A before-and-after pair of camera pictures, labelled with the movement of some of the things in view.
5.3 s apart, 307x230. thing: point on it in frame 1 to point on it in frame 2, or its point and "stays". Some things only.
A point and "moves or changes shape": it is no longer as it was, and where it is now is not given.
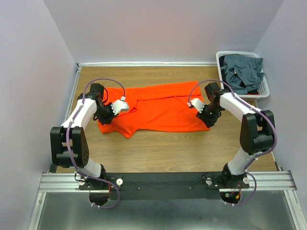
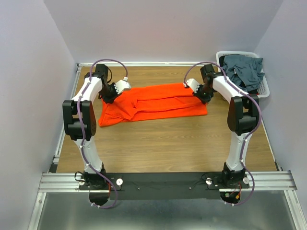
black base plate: (198, 186) stays
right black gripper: (208, 121) to (204, 100)
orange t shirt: (155, 108) moves or changes shape
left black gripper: (108, 120) to (110, 100)
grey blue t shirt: (242, 73) stays
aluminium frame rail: (282, 181) stays
